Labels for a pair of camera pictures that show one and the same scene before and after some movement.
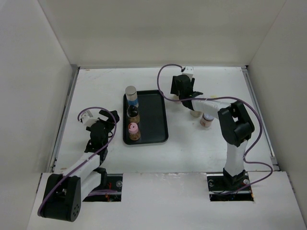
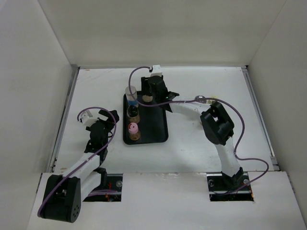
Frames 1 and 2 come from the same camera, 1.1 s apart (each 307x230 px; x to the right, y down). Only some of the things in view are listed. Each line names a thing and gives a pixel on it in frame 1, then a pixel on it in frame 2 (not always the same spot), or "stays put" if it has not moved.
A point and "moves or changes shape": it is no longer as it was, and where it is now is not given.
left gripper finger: x=115 y=115 stays put
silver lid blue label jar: x=131 y=95 stays put
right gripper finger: x=175 y=85 to x=146 y=86
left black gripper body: x=108 y=127 stays put
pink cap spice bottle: x=135 y=134 stays put
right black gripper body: x=181 y=96 to x=156 y=98
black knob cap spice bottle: x=174 y=97 moves or changes shape
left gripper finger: x=105 y=113 stays put
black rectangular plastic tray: x=153 y=122 stays put
